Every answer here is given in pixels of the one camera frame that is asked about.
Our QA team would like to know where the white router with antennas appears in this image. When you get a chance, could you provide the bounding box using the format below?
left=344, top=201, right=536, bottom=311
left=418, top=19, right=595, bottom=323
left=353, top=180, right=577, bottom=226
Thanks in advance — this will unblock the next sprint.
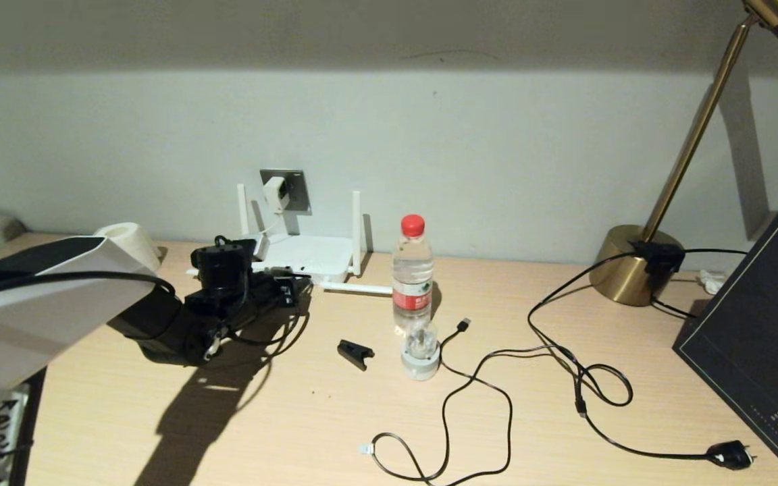
left=186, top=184, right=394, bottom=295

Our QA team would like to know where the small black clip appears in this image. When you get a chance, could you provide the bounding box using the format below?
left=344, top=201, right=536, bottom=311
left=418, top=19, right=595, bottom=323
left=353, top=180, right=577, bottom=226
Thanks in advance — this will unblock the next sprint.
left=337, top=340, right=376, bottom=371

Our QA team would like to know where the water bottle red cap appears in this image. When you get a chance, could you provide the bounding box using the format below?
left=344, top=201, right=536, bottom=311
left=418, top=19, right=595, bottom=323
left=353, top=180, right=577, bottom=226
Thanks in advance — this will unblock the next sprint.
left=392, top=215, right=435, bottom=335

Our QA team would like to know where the white toilet paper roll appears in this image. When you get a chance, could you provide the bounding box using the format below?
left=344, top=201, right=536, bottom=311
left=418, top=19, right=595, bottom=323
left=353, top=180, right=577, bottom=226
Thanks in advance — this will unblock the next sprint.
left=94, top=223, right=161, bottom=272

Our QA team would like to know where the brass desk lamp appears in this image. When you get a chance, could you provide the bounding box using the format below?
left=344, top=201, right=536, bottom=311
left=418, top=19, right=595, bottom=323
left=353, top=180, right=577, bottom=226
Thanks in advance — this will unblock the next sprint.
left=588, top=0, right=778, bottom=308

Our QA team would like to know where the grey wall socket plate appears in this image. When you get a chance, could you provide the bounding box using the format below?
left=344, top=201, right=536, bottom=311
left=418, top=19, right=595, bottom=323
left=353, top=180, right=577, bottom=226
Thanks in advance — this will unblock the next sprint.
left=260, top=169, right=312, bottom=216

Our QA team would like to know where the black USB cable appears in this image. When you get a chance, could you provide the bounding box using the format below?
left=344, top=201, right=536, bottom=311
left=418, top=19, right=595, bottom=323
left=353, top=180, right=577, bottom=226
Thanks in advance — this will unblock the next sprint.
left=360, top=319, right=589, bottom=486

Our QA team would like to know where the black box on lamp cord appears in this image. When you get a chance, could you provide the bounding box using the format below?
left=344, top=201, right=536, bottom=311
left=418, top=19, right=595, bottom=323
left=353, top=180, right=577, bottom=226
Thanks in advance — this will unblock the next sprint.
left=629, top=241, right=685, bottom=277

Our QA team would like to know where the black lamp power cord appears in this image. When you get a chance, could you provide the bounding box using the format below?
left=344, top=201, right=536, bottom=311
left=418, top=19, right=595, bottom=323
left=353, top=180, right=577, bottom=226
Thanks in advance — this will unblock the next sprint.
left=527, top=248, right=758, bottom=471

